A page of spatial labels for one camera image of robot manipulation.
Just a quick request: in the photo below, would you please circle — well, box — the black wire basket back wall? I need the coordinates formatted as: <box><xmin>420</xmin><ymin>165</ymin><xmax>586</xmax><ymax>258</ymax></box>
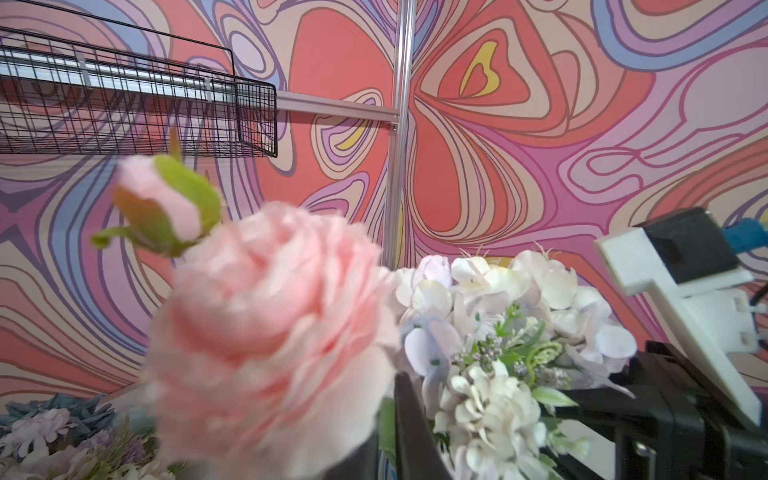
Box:
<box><xmin>1</xmin><ymin>1</ymin><xmax>278</xmax><ymax>158</ymax></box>

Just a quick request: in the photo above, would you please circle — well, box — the pastel mixed flower bouquet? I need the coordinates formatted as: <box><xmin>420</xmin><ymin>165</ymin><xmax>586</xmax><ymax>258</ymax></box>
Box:
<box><xmin>393</xmin><ymin>249</ymin><xmax>638</xmax><ymax>479</ymax></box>

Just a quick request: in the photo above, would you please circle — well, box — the teal succulent flower bunch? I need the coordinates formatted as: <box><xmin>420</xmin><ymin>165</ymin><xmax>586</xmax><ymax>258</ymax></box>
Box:
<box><xmin>1</xmin><ymin>393</ymin><xmax>116</xmax><ymax>444</ymax></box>

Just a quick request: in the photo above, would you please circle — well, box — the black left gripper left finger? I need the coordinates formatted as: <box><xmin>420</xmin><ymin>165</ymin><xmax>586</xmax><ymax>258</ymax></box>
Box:
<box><xmin>321</xmin><ymin>432</ymin><xmax>379</xmax><ymax>480</ymax></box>

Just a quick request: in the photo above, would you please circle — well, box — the pink peony flower stem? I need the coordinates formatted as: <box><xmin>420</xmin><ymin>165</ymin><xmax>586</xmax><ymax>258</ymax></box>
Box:
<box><xmin>91</xmin><ymin>148</ymin><xmax>400</xmax><ymax>479</ymax></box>

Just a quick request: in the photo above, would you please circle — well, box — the cream peach rose bunch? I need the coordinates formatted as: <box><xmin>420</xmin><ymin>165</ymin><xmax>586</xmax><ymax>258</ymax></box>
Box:
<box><xmin>1</xmin><ymin>409</ymin><xmax>189</xmax><ymax>479</ymax></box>

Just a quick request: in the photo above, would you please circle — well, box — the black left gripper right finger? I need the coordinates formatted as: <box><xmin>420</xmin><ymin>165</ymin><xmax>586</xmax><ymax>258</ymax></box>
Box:
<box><xmin>394</xmin><ymin>372</ymin><xmax>451</xmax><ymax>480</ymax></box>

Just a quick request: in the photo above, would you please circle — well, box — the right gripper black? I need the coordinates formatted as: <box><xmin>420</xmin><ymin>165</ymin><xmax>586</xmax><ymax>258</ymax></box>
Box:
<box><xmin>556</xmin><ymin>341</ymin><xmax>767</xmax><ymax>479</ymax></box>

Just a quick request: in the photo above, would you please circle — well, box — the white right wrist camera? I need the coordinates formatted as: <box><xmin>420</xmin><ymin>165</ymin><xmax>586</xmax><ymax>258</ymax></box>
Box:
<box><xmin>594</xmin><ymin>207</ymin><xmax>767</xmax><ymax>425</ymax></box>

